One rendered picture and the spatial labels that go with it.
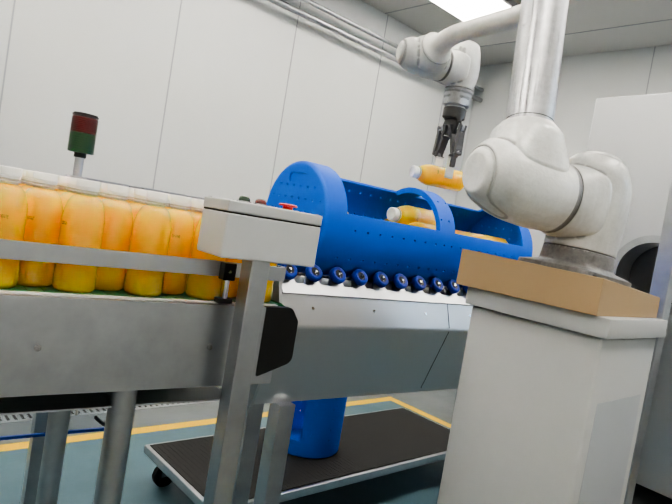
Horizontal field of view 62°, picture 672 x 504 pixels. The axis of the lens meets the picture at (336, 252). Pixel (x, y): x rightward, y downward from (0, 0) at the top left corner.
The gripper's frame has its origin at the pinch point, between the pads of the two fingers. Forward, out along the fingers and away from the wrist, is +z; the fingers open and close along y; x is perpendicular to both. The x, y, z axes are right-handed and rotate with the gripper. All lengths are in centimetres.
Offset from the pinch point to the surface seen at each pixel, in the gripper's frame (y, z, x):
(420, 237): 29.1, 22.8, -22.3
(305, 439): -38, 111, -14
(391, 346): 29, 54, -25
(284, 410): 34, 70, -54
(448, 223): 25.2, 17.6, -11.5
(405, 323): 29, 47, -22
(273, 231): 63, 25, -74
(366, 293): 30, 40, -36
